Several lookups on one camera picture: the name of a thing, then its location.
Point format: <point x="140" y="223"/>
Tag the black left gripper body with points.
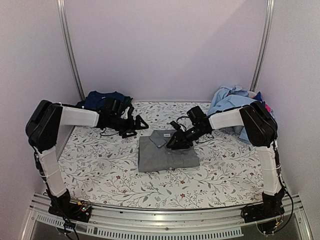
<point x="125" y="127"/>

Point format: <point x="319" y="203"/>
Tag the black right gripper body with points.
<point x="188" y="139"/>

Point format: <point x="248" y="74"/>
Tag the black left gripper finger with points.
<point x="128" y="133"/>
<point x="140" y="124"/>

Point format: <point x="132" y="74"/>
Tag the grey button-up shirt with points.
<point x="153" y="155"/>

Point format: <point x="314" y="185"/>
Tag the dark green plaid garment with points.
<point x="127" y="100"/>

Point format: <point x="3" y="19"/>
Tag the floral patterned table cloth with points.
<point x="101" y="167"/>

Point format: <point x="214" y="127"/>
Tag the light blue shirt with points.
<point x="227" y="97"/>

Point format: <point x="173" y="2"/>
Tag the right robot arm white sleeves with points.
<point x="261" y="129"/>

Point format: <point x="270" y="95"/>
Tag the royal blue garment in basket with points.
<point x="258" y="97"/>

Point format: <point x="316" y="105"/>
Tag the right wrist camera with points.
<point x="177" y="126"/>

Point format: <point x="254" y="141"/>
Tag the aluminium front rail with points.
<point x="124" y="223"/>

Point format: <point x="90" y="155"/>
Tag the left aluminium frame post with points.
<point x="61" y="7"/>

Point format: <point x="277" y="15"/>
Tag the aluminium frame post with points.
<point x="61" y="7"/>
<point x="263" y="44"/>

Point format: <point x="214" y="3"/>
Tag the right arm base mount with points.
<point x="271" y="207"/>

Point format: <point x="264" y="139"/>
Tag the right aluminium frame post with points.
<point x="263" y="44"/>

